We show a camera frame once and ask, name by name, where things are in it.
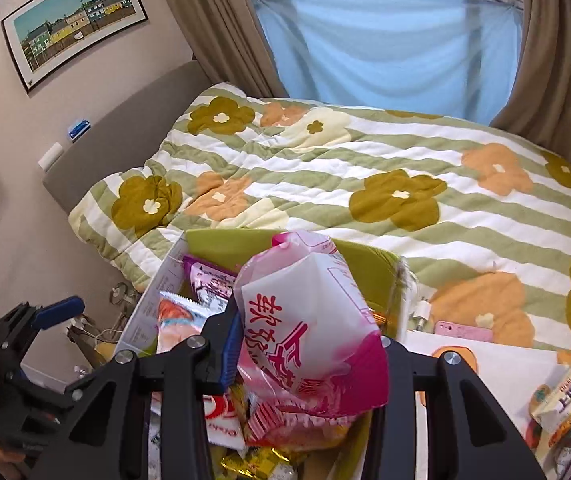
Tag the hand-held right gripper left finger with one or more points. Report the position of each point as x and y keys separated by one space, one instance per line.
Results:
x=229 y=365

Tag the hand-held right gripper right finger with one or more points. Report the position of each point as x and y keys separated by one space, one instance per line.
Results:
x=395 y=365

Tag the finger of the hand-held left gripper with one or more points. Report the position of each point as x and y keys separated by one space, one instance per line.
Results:
x=57 y=310
x=45 y=392

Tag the orange white snack packet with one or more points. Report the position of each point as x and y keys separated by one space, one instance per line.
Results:
x=180 y=322

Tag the purple snack packet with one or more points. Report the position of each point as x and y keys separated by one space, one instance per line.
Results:
x=210 y=280

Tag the pink white snack packet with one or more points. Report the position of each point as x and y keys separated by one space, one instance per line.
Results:
x=310 y=320

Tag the yellow foil snack packet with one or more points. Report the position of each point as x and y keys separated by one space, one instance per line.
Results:
x=255 y=465

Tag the yellow-green cardboard box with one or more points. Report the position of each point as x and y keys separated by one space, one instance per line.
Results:
x=365 y=260

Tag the person's left hand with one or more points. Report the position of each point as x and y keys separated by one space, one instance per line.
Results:
x=2 y=455

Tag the white charger plug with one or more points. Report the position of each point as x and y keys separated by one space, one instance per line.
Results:
x=421 y=315

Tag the metal floor stand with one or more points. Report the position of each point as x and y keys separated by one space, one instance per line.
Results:
x=121 y=294

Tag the pink phone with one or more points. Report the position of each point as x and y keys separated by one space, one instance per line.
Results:
x=463 y=331

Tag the cream printed snack packet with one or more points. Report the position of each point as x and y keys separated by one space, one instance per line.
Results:
x=565 y=390

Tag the small blue device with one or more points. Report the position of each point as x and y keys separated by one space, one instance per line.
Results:
x=79 y=129

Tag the grey headboard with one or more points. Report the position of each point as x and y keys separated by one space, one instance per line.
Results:
x=130 y=125

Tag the green striped floral blanket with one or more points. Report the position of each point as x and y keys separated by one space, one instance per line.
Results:
x=355 y=160

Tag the blue window cloth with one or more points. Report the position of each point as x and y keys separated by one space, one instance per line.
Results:
x=390 y=50

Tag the brown curtain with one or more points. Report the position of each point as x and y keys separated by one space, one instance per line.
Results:
x=560 y=60
x=215 y=20

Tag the white wall switch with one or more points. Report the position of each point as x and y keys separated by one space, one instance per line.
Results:
x=51 y=156

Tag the framed wall picture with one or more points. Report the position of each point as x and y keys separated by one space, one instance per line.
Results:
x=75 y=20

